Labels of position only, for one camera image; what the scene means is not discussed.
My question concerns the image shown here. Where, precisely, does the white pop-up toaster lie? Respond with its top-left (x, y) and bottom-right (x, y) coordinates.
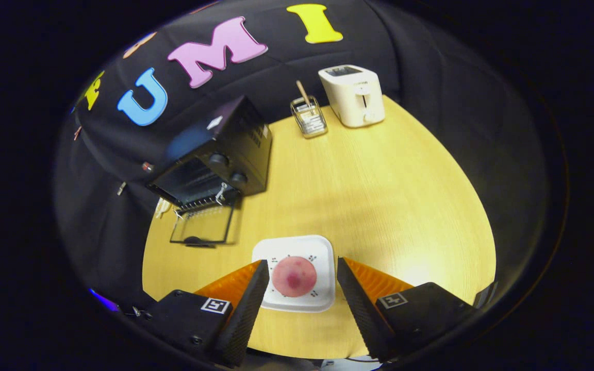
top-left (318, 65), bottom-right (386, 129)

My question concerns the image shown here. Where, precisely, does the wire mesh utensil holder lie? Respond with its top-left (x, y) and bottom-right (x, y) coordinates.
top-left (290, 96), bottom-right (329, 139)

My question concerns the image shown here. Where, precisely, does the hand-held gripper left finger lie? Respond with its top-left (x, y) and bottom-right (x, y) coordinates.
top-left (141, 259), bottom-right (271, 368)

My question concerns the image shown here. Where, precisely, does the black toaster oven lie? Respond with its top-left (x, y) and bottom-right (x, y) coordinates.
top-left (145, 94), bottom-right (273, 249)

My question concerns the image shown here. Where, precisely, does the metal wire oven rack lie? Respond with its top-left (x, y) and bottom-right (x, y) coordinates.
top-left (173, 195), bottom-right (238, 219)

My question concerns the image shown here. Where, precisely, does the wooden stick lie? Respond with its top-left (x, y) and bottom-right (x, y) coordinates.
top-left (296, 80), bottom-right (315, 115)

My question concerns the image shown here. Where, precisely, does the round pink meat slice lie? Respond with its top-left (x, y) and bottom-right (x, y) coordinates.
top-left (271, 256), bottom-right (318, 298)

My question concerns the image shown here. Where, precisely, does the white square plate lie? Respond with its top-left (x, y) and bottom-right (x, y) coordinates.
top-left (252, 235), bottom-right (337, 314)

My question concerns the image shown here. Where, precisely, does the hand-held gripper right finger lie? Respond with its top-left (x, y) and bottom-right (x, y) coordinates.
top-left (336, 257), bottom-right (499, 363)

